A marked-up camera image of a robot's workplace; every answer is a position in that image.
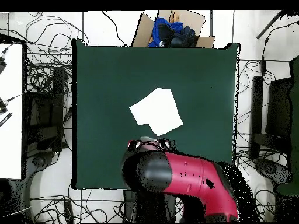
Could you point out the dark navy garment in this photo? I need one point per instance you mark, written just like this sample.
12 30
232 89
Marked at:
184 37

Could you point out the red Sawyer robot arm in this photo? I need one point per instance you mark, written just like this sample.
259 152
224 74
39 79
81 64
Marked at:
191 177

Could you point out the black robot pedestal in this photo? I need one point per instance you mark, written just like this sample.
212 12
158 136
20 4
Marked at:
151 207

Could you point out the black rod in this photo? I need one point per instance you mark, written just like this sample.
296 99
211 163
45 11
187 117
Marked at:
271 24

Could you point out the white desk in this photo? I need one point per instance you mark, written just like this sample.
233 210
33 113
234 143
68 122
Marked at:
11 140

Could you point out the black device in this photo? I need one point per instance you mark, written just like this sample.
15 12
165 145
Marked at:
2 107
2 64

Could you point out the brown cardboard box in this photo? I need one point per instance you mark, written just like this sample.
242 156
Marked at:
142 32

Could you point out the blue garment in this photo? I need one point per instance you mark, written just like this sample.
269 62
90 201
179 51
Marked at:
161 22

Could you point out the dark green table cloth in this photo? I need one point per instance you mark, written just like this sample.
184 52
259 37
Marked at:
116 81

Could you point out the black labelled bar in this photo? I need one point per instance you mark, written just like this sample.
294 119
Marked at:
5 119

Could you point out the black power strip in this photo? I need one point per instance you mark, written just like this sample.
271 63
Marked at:
69 212

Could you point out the white towel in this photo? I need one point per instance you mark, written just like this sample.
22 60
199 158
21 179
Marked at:
156 109

